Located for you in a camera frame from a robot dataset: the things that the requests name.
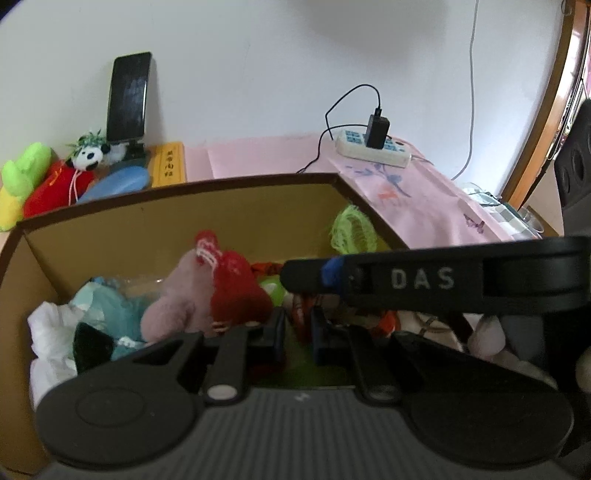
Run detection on red plush toy white stripes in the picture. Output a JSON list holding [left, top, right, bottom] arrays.
[[194, 231, 274, 334]]

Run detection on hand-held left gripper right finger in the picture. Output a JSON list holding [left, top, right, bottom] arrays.
[[311, 307, 467, 405]]

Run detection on pink printed tablecloth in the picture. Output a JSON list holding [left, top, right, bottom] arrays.
[[185, 134, 516, 251]]

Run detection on panda plush toy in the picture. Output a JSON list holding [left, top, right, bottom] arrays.
[[67, 130, 128, 171]]

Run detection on black smartphone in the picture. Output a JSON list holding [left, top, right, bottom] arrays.
[[106, 52, 153, 144]]

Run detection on yellow rectangular box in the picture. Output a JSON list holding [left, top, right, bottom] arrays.
[[150, 142, 188, 188]]

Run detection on green mesh pouf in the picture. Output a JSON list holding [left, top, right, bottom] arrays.
[[330, 204, 378, 254]]

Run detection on blue glasses case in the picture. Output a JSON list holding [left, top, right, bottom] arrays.
[[76, 165, 152, 204]]

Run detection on cream pink plush toy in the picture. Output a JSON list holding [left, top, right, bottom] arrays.
[[399, 311, 555, 385]]

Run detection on black charger plug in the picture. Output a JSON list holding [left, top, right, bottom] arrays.
[[366, 107, 391, 151]]

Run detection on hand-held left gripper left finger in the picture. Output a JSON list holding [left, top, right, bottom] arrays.
[[131, 307, 288, 403]]

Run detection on white power strip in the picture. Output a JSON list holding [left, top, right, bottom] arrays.
[[335, 129, 411, 168]]

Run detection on green mushroom plush toy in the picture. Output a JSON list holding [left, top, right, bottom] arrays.
[[256, 274, 356, 388]]

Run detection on brown cardboard box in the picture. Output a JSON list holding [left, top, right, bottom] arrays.
[[0, 173, 410, 474]]

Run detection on black charger cable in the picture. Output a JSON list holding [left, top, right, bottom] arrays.
[[295, 84, 384, 175]]

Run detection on clear drinking glass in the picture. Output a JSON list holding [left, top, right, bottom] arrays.
[[519, 205, 546, 239]]

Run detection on wooden window frame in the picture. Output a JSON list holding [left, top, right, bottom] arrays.
[[501, 0, 591, 214]]

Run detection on grey wall cable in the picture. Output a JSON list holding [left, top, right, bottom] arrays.
[[450, 0, 479, 182]]

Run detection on white cloth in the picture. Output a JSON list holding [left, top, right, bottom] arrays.
[[27, 301, 88, 412]]

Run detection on green and yellow plush toy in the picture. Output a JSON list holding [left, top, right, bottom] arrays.
[[0, 142, 52, 232]]

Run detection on red plush toy with cord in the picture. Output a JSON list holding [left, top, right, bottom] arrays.
[[23, 159, 100, 219]]

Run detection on checkered cloth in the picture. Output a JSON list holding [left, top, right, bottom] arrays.
[[480, 203, 533, 241]]

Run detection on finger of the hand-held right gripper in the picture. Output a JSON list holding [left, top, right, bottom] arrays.
[[281, 257, 352, 297]]

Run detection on dark green plush toy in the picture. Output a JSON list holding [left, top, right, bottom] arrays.
[[74, 322, 116, 374]]

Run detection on teal plush toy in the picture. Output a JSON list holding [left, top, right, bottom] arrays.
[[69, 277, 160, 361]]

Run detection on clear glass bowl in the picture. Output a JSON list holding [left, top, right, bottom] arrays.
[[457, 182, 502, 206]]

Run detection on orange red plush toy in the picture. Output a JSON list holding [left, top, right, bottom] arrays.
[[250, 261, 399, 344]]

